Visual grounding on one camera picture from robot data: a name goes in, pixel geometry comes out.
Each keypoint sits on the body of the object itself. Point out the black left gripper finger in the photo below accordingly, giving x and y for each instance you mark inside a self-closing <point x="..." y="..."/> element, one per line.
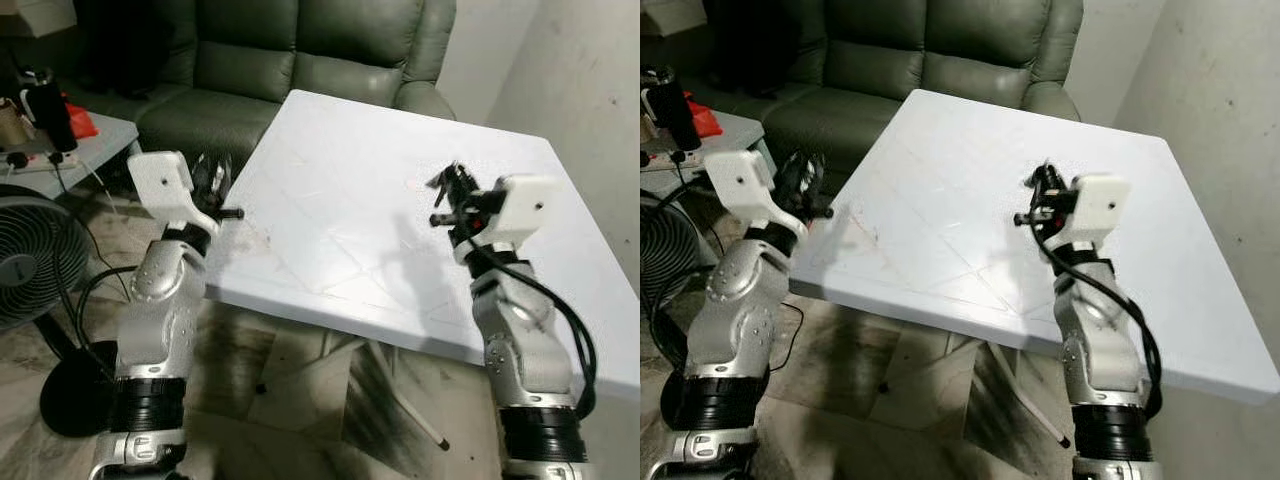
<point x="800" y="170"/>
<point x="213" y="170"/>

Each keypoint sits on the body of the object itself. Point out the black standing fan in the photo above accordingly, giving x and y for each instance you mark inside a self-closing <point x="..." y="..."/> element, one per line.
<point x="655" y="250"/>
<point x="30" y="260"/>

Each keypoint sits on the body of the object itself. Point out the black cylindrical bottle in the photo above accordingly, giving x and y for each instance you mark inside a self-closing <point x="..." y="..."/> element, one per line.
<point x="50" y="110"/>
<point x="675" y="110"/>

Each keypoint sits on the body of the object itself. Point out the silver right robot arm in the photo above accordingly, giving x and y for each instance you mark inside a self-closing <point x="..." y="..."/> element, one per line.
<point x="525" y="350"/>
<point x="1105" y="350"/>

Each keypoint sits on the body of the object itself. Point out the small grey side table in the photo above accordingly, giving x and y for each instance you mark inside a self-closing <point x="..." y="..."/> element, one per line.
<point x="735" y="135"/>
<point x="95" y="150"/>

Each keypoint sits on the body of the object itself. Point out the white table leg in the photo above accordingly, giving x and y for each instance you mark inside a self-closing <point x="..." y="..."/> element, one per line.
<point x="405" y="395"/>
<point x="1025" y="395"/>

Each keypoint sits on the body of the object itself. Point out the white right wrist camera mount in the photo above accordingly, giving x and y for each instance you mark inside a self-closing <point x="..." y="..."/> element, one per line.
<point x="1100" y="205"/>
<point x="520" y="205"/>

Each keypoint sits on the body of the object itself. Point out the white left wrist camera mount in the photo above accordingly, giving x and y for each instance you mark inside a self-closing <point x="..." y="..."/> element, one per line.
<point x="745" y="185"/>
<point x="165" y="185"/>

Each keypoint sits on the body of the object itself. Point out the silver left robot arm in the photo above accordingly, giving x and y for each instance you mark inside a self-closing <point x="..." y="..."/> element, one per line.
<point x="730" y="320"/>
<point x="155" y="320"/>

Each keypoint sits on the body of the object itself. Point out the dark green leather sofa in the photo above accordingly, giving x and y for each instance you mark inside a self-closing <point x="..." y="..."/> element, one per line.
<point x="300" y="60"/>
<point x="930" y="60"/>

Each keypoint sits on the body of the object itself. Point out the white power strip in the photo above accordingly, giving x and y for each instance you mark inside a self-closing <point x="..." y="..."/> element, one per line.
<point x="40" y="159"/>
<point x="665" y="158"/>

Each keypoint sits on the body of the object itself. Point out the red plastic bag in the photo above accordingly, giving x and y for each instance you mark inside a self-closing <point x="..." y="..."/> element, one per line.
<point x="705" y="120"/>
<point x="80" y="120"/>

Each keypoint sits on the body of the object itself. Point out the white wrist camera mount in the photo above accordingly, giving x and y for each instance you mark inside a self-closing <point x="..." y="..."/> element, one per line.
<point x="745" y="185"/>
<point x="1100" y="205"/>
<point x="520" y="205"/>
<point x="165" y="185"/>

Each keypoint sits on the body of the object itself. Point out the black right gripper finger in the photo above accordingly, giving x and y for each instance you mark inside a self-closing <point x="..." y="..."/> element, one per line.
<point x="1052" y="178"/>
<point x="1034" y="184"/>
<point x="462" y="180"/>
<point x="440" y="187"/>

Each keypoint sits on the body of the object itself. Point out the black garment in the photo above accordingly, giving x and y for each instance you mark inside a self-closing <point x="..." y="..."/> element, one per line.
<point x="115" y="45"/>
<point x="745" y="45"/>

